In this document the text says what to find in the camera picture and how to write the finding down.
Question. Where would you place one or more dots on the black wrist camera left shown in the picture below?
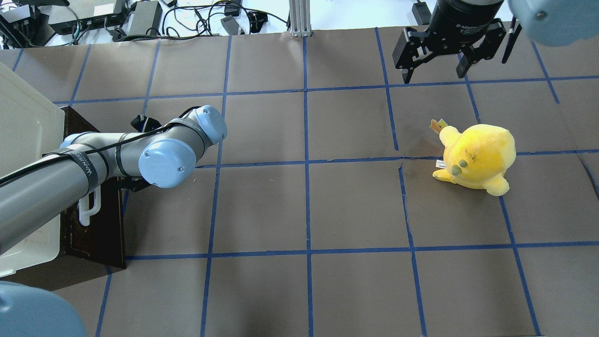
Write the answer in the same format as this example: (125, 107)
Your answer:
(143, 123)

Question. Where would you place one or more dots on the dark wooden drawer white handle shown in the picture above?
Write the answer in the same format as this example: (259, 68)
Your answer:
(89, 206)

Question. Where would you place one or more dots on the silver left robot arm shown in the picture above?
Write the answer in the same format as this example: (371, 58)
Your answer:
(165, 157)

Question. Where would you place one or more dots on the cream plastic storage box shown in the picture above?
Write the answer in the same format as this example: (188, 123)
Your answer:
(31, 126)

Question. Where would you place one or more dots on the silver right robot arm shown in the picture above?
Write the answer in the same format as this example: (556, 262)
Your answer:
(555, 23)

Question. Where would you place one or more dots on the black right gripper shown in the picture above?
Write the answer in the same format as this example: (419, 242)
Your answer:
(461, 18)

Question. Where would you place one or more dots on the yellow plush dinosaur toy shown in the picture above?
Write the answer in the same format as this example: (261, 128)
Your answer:
(476, 158)

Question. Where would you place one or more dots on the dark wooden drawer cabinet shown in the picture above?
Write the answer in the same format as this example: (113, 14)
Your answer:
(85, 253)

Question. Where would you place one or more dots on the aluminium frame post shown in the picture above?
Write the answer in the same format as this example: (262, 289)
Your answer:
(299, 18)

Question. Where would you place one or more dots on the black power adapter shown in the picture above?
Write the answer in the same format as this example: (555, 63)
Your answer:
(145, 18)

